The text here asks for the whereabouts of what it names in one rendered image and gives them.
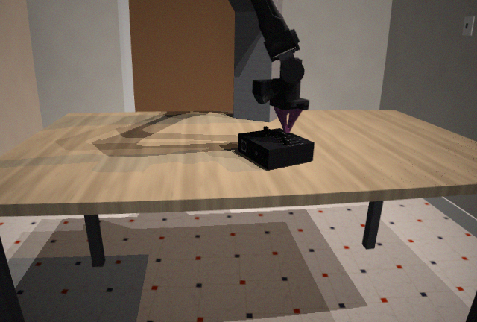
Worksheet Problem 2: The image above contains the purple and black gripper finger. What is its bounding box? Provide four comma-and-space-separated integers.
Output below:
279, 108, 303, 133
274, 107, 294, 132

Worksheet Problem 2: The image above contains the black lighting desk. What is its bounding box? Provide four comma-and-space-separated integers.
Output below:
238, 126, 315, 170

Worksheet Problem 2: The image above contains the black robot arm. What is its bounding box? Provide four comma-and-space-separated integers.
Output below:
251, 0, 305, 104

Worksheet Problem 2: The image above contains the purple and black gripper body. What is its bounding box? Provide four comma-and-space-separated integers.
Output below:
270, 81, 309, 110

